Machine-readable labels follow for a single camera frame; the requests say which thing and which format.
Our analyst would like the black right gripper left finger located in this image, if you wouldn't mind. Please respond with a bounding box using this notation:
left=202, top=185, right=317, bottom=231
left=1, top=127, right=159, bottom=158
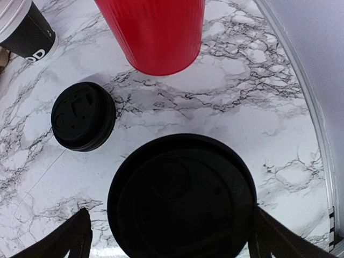
left=14, top=208, right=92, bottom=257

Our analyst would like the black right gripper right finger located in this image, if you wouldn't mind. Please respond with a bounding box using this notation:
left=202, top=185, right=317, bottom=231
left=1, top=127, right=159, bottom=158
left=248, top=206, right=333, bottom=257

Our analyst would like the black coffee cup lid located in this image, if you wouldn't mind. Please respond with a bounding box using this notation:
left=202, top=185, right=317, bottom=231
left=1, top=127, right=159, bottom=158
left=107, top=134, right=257, bottom=257
left=51, top=82, right=116, bottom=152

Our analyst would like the brown cardboard cup carrier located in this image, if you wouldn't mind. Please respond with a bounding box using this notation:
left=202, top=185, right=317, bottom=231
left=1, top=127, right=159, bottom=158
left=0, top=47, right=11, bottom=75

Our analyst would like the stack of black paper cups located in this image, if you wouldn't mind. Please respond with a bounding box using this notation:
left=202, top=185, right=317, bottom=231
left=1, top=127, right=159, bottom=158
left=1, top=0, right=58, bottom=63

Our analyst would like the red ribbed plastic cup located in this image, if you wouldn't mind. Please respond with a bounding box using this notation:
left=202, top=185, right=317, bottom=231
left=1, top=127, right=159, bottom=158
left=96, top=0, right=206, bottom=76

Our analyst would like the right aluminium frame post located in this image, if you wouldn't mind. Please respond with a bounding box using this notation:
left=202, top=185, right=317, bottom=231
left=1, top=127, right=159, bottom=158
left=257, top=1, right=343, bottom=257

